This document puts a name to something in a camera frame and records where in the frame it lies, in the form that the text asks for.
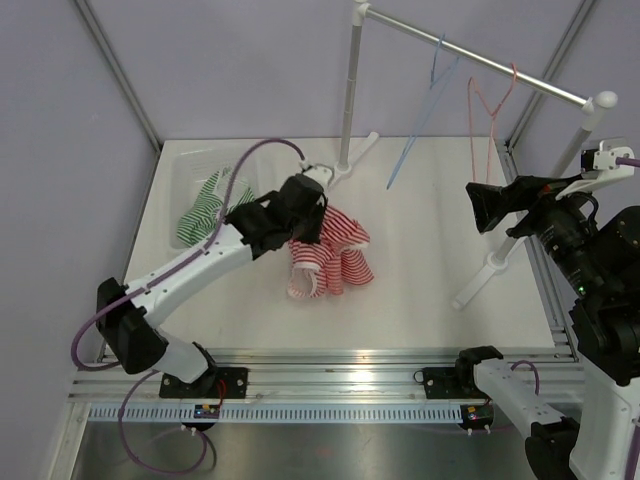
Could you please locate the red striped tank top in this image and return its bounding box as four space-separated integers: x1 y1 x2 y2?
287 206 375 299

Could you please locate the green striped tank top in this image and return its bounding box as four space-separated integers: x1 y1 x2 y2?
176 167 255 247

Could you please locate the pink wire hanger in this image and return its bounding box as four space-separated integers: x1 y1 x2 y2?
466 63 518 182

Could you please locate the blue wire hanger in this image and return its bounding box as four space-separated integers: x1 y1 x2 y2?
386 33 459 190

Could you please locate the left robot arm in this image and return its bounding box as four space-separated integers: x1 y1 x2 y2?
97 166 331 398

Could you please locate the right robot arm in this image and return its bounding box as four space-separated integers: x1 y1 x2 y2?
453 176 639 479

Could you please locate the clear plastic bin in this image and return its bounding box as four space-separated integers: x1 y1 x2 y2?
168 144 261 251

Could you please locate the white garment rack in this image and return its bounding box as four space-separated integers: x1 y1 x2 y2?
319 0 620 311

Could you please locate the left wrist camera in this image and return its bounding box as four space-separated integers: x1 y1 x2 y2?
301 164 336 194

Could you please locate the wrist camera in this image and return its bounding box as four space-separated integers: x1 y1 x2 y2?
555 137 639 200
301 164 336 194

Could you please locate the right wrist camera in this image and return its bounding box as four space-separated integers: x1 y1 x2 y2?
555 137 639 200

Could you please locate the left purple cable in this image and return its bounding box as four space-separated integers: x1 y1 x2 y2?
69 138 306 371

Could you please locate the aluminium mounting rail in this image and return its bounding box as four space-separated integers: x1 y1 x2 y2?
67 348 585 404

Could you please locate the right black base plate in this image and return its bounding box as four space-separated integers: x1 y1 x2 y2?
413 367 468 400

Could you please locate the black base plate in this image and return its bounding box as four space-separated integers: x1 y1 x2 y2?
413 367 468 400
159 366 249 400

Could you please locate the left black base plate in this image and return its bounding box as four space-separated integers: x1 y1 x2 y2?
159 366 249 400

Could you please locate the white slotted cable duct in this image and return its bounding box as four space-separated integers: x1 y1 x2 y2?
89 403 462 424

